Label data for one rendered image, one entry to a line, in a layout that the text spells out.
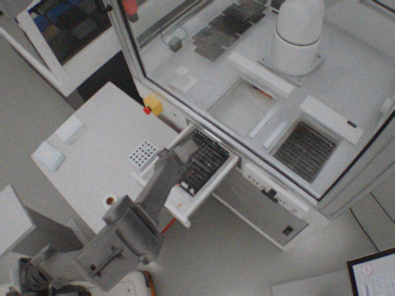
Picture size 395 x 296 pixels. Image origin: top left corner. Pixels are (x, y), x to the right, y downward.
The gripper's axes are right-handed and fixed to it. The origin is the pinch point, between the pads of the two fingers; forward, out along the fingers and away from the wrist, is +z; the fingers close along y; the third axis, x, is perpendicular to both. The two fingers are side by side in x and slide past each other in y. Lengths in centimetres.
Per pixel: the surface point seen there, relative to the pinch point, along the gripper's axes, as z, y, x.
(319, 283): 97, 9, -78
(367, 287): -1, 10, -73
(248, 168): 6.9, 18.7, -14.6
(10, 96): 87, -47, 224
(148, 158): 16.5, -2.3, 24.1
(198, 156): 8.2, 10.6, 3.8
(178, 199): 12.6, -7.0, 0.1
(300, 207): 7.6, 18.9, -38.7
